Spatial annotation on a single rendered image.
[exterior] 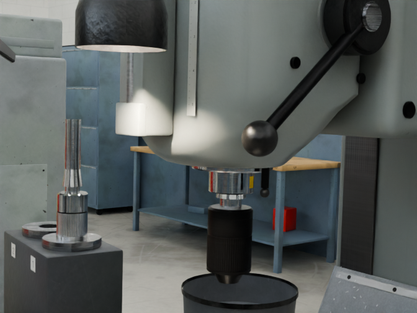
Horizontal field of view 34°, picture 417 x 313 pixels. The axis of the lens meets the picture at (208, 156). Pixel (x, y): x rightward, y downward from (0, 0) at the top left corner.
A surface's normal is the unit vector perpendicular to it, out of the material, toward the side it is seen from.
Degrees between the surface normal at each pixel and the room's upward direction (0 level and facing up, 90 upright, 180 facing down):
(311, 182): 90
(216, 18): 90
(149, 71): 90
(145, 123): 90
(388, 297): 63
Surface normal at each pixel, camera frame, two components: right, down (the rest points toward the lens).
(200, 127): -0.38, 0.30
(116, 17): 0.04, 0.08
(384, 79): -0.40, 0.07
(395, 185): -0.77, 0.03
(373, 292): -0.68, -0.42
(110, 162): 0.64, 0.08
